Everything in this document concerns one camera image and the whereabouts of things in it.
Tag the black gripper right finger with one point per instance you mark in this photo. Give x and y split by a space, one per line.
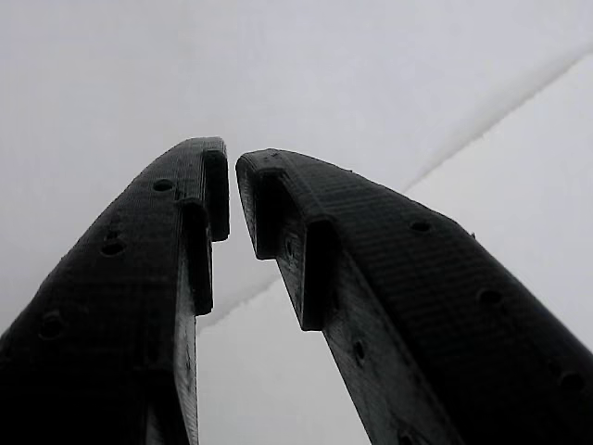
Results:
417 301

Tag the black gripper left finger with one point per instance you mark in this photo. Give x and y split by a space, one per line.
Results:
116 301

